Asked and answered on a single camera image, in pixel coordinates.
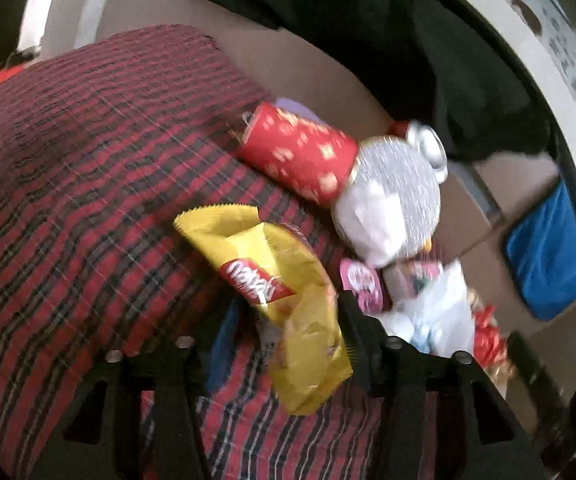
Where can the yellow chip bag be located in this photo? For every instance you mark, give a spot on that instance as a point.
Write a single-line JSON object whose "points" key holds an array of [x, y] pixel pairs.
{"points": [[288, 270]]}

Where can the red gold candy wrapper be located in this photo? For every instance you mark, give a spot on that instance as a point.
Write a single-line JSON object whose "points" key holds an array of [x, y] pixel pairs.
{"points": [[487, 340]]}

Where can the red soda can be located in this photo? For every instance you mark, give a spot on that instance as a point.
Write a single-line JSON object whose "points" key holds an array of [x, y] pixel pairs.
{"points": [[425, 142]]}

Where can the red plaid blanket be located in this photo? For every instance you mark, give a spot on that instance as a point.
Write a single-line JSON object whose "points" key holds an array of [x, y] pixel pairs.
{"points": [[93, 185]]}

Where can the blue towel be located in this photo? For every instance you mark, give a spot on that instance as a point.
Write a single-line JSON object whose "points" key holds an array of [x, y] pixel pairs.
{"points": [[542, 260]]}

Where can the pink cartoon packet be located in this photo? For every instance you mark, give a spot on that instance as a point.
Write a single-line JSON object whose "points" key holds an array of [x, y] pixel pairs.
{"points": [[360, 285]]}

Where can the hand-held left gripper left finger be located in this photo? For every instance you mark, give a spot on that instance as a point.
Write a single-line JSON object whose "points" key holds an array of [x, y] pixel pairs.
{"points": [[220, 355]]}

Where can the white plastic bag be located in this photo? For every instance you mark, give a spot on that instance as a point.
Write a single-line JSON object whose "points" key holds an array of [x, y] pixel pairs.
{"points": [[442, 305]]}

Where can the purple pink round box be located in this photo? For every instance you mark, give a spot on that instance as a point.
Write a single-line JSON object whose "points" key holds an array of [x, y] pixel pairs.
{"points": [[293, 108]]}

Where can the white crumpled tissue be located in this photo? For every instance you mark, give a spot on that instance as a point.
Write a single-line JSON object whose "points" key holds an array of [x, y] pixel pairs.
{"points": [[382, 220]]}

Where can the gold metal bowl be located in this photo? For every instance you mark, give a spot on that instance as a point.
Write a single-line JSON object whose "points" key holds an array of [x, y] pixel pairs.
{"points": [[298, 155]]}

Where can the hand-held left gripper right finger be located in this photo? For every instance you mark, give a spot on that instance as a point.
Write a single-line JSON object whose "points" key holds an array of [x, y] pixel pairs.
{"points": [[355, 332]]}

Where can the brown cardboard box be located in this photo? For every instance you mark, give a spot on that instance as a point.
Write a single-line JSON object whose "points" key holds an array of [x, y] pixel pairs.
{"points": [[318, 75]]}

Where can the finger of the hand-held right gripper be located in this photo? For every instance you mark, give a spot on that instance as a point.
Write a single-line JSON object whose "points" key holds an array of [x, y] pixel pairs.
{"points": [[535, 370]]}

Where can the black cloth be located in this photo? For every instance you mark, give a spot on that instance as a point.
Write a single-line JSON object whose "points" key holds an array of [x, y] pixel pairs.
{"points": [[367, 35]]}

